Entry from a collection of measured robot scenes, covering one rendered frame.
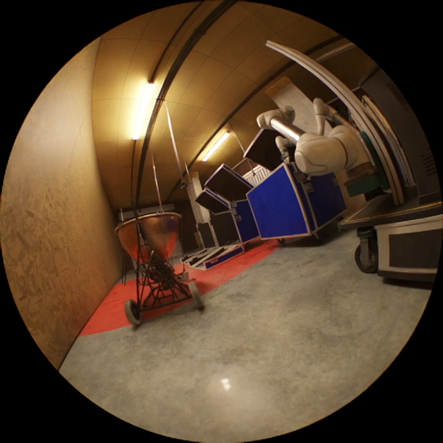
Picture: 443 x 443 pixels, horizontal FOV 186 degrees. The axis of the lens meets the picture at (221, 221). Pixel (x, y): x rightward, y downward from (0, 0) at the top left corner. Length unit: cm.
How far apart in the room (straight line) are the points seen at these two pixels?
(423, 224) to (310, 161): 53
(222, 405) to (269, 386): 15
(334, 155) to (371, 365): 72
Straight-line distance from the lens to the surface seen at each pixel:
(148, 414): 62
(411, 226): 66
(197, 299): 94
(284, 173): 152
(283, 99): 348
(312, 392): 49
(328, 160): 61
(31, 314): 107
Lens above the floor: 48
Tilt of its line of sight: 5 degrees up
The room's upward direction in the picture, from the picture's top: 18 degrees counter-clockwise
